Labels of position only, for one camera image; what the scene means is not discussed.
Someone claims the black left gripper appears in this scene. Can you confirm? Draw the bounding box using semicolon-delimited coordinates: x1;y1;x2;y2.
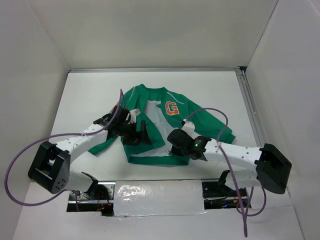
117;120;152;147

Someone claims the green zip jacket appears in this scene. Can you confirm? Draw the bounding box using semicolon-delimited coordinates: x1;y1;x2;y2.
88;83;237;167

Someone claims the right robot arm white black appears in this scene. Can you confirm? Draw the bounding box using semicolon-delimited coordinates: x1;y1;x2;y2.
167;129;292;196

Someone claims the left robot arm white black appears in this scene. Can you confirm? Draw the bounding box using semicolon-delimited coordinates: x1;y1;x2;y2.
28;106;151;200

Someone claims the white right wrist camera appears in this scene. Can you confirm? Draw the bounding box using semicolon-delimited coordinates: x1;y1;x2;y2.
181;119;195;137

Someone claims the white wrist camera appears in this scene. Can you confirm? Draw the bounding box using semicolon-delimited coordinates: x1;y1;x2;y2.
181;119;195;137
127;108;141;123

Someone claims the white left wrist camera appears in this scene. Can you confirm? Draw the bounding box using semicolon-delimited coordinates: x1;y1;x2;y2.
127;108;141;123

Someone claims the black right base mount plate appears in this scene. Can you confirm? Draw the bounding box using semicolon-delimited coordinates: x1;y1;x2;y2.
201;181;224;199

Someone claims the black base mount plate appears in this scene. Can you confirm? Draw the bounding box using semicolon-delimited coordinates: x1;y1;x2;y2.
201;181;224;199
96;183;115;201

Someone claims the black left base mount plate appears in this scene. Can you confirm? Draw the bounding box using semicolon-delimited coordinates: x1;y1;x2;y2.
96;183;115;201

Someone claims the aluminium frame rail back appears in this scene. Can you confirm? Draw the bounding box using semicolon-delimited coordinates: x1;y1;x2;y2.
69;67;242;73

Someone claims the aluminium frame rail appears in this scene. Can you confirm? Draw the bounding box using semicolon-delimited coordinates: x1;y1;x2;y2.
235;66;266;146
69;67;242;73

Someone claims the aluminium frame rail right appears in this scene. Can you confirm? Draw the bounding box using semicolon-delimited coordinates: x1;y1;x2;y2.
235;66;266;146

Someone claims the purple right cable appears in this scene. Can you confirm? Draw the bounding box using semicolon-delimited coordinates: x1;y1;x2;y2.
182;107;267;238

